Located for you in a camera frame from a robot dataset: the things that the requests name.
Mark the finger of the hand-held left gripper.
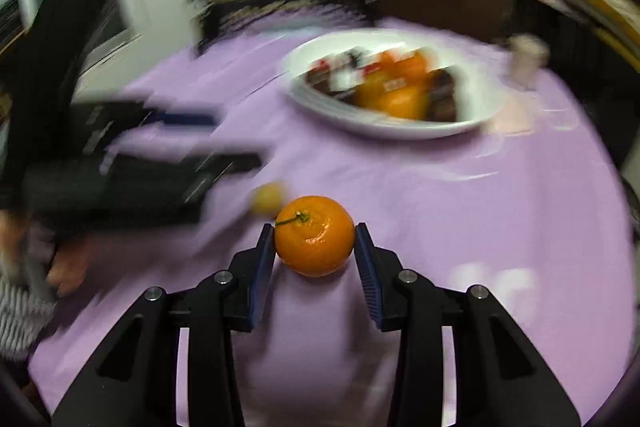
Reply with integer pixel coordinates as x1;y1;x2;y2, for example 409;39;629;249
145;107;222;128
195;151;264;188

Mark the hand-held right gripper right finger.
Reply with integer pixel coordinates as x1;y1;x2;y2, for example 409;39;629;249
354;222;581;427

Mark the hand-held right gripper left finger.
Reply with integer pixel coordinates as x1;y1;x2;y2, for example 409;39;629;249
52;223;277;427

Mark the small yellow-green fruit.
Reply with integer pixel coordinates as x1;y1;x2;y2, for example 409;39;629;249
250;183;288;215

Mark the orange mandarin with stem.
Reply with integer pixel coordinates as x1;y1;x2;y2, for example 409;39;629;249
275;195;356;278

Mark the white oval plate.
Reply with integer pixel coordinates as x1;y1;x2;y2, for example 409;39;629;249
285;28;507;140

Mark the large dark water chestnut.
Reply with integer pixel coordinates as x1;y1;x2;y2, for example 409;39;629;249
429;69;462;122

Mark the large bumpy orange mandarin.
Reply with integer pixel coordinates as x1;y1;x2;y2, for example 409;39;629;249
380;49;434;84

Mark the person's left forearm striped sleeve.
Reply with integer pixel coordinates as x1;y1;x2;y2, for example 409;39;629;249
0;257;57;364

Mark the person's left hand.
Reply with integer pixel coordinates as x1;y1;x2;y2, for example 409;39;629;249
44;232;103;299

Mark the purple printed tablecloth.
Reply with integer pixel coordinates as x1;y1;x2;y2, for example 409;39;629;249
27;17;636;427

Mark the white drink can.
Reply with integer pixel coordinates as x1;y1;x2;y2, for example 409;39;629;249
505;34;550;90

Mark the stack of yellow flat boxes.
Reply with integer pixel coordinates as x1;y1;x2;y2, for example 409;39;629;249
555;0;640;58

